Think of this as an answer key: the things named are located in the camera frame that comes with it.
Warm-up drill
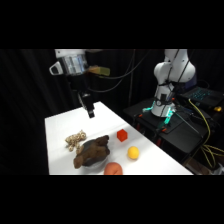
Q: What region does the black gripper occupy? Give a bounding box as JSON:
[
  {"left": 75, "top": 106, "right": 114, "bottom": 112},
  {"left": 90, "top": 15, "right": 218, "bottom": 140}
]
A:
[{"left": 67, "top": 73, "right": 96, "bottom": 120}]

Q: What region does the brown plush deer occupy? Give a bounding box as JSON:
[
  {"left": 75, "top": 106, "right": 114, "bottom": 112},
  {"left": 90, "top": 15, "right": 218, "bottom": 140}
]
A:
[{"left": 72, "top": 134, "right": 111, "bottom": 170}]

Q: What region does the grey bowl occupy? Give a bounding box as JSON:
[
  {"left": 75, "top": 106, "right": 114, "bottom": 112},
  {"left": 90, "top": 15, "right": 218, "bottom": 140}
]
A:
[{"left": 76, "top": 139, "right": 111, "bottom": 172}]

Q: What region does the olive wrist connector block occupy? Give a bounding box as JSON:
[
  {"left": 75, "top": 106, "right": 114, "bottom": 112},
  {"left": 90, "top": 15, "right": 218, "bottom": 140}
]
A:
[{"left": 86, "top": 65, "right": 111, "bottom": 78}]

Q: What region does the beige spotted plush toy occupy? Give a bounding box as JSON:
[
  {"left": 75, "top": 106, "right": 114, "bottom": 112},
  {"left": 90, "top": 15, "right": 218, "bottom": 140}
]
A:
[{"left": 64, "top": 129, "right": 88, "bottom": 153}]

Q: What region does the red cube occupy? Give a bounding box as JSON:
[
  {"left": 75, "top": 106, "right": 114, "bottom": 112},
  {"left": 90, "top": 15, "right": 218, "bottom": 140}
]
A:
[{"left": 116, "top": 129, "right": 129, "bottom": 143}]

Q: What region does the black curtain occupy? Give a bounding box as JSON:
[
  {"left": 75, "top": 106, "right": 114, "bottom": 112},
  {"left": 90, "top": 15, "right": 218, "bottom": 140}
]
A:
[{"left": 0, "top": 49, "right": 224, "bottom": 176}]

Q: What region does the yellow lemon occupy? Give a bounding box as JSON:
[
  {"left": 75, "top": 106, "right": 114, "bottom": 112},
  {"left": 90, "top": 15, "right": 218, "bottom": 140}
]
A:
[{"left": 127, "top": 145, "right": 141, "bottom": 161}]

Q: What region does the orange peach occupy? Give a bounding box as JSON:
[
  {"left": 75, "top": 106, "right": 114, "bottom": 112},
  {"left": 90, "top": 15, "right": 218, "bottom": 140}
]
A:
[{"left": 103, "top": 161, "right": 124, "bottom": 176}]

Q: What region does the black robot stand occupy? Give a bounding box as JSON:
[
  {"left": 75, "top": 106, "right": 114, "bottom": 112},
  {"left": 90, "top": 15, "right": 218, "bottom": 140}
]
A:
[{"left": 122, "top": 97, "right": 216, "bottom": 165}]

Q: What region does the black laptop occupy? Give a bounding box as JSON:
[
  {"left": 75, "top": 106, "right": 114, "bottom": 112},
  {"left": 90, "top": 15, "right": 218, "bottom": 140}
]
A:
[{"left": 179, "top": 85, "right": 224, "bottom": 108}]

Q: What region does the brown cardboard box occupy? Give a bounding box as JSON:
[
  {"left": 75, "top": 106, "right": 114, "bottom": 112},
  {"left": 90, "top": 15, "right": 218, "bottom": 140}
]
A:
[{"left": 185, "top": 155, "right": 224, "bottom": 176}]

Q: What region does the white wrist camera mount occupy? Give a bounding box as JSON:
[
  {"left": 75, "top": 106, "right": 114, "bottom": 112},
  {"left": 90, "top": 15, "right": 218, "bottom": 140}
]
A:
[{"left": 48, "top": 61, "right": 63, "bottom": 76}]

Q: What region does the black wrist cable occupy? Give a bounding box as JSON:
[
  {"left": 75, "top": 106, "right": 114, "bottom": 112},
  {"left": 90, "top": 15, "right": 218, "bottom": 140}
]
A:
[{"left": 87, "top": 49, "right": 152, "bottom": 94}]

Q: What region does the yellow cable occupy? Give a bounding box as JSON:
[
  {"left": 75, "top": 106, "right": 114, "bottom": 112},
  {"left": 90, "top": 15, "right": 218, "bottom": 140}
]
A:
[{"left": 187, "top": 97, "right": 224, "bottom": 169}]

